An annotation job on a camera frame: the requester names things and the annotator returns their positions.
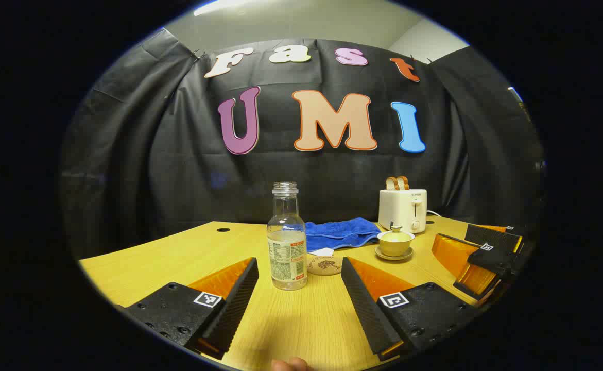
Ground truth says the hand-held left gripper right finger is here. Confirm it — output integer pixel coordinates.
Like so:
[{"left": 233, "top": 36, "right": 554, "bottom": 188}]
[{"left": 340, "top": 257, "right": 482, "bottom": 361}]

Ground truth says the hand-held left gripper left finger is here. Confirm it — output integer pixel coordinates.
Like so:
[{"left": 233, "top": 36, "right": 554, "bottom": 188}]
[{"left": 121, "top": 257, "right": 260, "bottom": 360}]

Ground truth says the round wooden coaster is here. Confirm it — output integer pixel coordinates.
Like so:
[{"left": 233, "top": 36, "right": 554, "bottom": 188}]
[{"left": 306, "top": 252, "right": 343, "bottom": 276}]

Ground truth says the white ceramic teacup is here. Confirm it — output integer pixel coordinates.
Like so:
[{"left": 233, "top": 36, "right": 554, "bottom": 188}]
[{"left": 377, "top": 231, "right": 416, "bottom": 257}]

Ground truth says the clear plastic water bottle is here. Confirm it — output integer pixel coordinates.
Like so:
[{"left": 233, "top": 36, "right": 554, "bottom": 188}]
[{"left": 267, "top": 181, "right": 308, "bottom": 291}]

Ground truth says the white ceramic teacup lid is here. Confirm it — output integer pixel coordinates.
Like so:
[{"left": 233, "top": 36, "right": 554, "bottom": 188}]
[{"left": 383, "top": 224, "right": 410, "bottom": 241}]

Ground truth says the blue towel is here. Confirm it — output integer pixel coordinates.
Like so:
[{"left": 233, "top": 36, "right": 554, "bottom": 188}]
[{"left": 304, "top": 217, "right": 382, "bottom": 257}]

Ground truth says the cream white toaster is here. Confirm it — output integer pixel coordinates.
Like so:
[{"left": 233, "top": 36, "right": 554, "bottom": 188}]
[{"left": 378, "top": 189, "right": 428, "bottom": 234}]

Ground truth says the black backdrop cloth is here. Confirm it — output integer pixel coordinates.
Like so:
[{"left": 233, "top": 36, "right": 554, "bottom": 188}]
[{"left": 59, "top": 28, "right": 546, "bottom": 259}]

